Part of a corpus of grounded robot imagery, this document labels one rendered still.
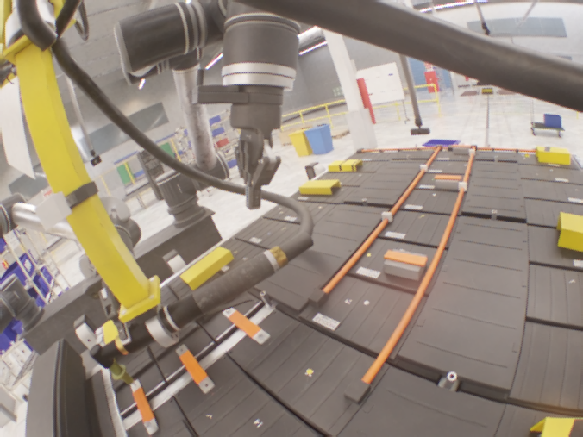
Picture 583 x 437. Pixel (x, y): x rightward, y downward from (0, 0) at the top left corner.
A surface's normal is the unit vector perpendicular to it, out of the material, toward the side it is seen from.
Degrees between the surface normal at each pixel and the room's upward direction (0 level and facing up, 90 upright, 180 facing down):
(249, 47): 87
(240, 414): 0
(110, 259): 90
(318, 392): 0
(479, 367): 0
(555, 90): 107
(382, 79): 90
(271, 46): 97
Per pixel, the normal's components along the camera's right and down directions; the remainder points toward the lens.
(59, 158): 0.47, 0.24
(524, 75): -0.50, 0.76
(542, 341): -0.31, -0.86
